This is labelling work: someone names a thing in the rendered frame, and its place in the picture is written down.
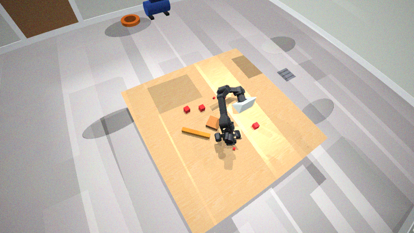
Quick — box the yellow long wooden board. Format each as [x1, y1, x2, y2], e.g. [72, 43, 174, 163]
[182, 127, 210, 139]

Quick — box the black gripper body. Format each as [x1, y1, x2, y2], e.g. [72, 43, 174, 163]
[214, 130, 241, 142]

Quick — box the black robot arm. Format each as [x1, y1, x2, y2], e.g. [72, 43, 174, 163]
[216, 85, 247, 146]

